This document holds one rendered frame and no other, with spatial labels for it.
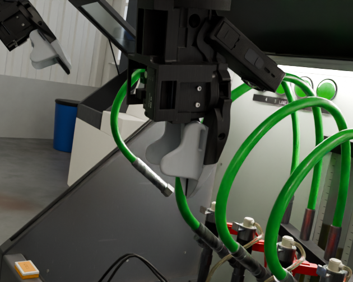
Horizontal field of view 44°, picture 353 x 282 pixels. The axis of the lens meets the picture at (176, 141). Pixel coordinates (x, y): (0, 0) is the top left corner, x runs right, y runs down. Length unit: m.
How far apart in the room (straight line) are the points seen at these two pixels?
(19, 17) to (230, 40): 0.51
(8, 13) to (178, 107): 0.51
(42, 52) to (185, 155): 0.45
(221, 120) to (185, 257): 0.83
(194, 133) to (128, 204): 0.63
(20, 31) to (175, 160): 0.49
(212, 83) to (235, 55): 0.04
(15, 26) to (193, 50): 0.49
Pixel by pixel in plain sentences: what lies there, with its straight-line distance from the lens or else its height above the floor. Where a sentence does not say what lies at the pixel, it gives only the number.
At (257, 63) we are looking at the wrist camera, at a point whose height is 1.38.
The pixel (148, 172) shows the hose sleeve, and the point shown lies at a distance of 0.80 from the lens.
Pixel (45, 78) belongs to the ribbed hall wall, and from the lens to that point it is 7.75.
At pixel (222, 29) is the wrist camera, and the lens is 0.42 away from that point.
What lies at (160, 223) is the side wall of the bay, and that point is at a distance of 1.13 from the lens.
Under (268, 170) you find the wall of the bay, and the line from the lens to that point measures 1.06.
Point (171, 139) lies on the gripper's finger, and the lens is 0.47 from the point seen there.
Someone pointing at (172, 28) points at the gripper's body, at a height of 1.39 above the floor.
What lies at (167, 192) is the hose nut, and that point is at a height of 1.14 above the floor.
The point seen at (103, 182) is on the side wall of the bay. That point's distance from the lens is 1.00.
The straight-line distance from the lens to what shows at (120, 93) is 0.77.
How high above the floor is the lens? 1.35
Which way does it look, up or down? 8 degrees down
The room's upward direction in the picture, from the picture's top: 10 degrees clockwise
